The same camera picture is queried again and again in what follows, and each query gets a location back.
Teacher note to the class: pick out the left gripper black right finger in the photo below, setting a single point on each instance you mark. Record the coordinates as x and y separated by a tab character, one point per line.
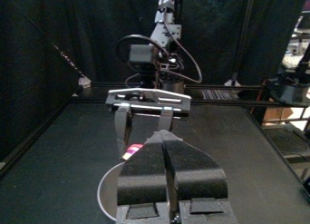
198	173

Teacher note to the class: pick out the black cloth curtain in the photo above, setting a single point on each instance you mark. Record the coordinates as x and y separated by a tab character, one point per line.
61	31

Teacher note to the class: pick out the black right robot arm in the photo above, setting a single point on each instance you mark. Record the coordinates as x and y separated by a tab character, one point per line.
165	34

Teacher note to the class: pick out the white corner bracket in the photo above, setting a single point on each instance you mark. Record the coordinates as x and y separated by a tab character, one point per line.
233	82
85	82

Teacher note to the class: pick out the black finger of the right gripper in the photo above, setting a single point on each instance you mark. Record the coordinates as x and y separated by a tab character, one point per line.
165	120
122	128

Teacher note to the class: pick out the black perforated mat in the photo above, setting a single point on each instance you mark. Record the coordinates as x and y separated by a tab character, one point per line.
286	140

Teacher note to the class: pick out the black stand base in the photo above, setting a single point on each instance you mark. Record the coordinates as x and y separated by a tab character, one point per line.
289	88

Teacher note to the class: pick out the purple toy onion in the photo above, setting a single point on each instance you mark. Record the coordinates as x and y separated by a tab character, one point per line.
133	150

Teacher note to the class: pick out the grey bowl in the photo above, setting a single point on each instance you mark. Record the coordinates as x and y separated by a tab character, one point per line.
109	191

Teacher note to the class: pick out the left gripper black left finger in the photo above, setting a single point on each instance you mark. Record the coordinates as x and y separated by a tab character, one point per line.
141	173

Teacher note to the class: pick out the striped vent grille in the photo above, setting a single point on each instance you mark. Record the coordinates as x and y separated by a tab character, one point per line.
217	94

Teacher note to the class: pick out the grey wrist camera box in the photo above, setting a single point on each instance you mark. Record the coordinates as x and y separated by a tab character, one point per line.
141	53

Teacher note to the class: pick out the black frame post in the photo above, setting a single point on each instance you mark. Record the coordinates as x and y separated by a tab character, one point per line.
244	37

